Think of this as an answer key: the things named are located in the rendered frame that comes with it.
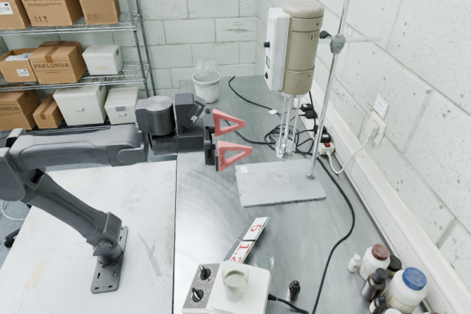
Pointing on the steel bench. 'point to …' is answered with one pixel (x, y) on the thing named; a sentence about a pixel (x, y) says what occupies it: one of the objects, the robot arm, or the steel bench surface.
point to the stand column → (333, 64)
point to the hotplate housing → (213, 294)
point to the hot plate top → (258, 281)
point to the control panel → (202, 287)
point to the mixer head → (292, 46)
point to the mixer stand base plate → (277, 183)
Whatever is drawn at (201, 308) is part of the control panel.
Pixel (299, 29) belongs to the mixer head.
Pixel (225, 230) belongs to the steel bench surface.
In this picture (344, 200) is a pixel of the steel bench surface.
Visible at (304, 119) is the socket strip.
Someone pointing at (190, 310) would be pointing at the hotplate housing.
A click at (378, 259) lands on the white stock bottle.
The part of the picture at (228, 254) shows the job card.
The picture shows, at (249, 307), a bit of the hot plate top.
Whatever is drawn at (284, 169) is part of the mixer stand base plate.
